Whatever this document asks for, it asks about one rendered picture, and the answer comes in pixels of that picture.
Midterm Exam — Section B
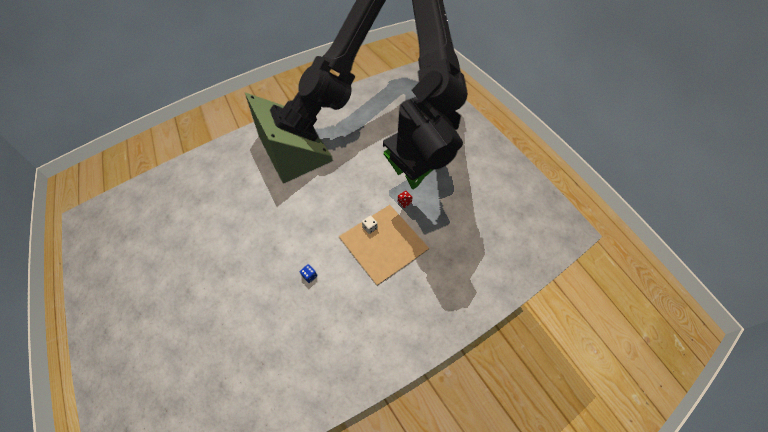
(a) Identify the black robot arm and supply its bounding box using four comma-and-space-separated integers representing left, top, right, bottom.
270, 0, 468, 170

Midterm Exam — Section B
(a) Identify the red die with white pips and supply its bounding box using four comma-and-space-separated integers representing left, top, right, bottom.
397, 191, 413, 208

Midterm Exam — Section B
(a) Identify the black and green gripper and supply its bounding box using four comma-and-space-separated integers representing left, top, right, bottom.
383, 131, 433, 189

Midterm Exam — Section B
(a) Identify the tan square mat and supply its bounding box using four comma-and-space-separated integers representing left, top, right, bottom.
339, 205, 429, 285

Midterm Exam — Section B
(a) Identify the blue die with white pips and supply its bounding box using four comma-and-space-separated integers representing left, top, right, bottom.
300, 264, 317, 283

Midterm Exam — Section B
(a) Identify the grey die with black pips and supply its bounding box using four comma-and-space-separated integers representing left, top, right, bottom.
362, 216, 378, 234

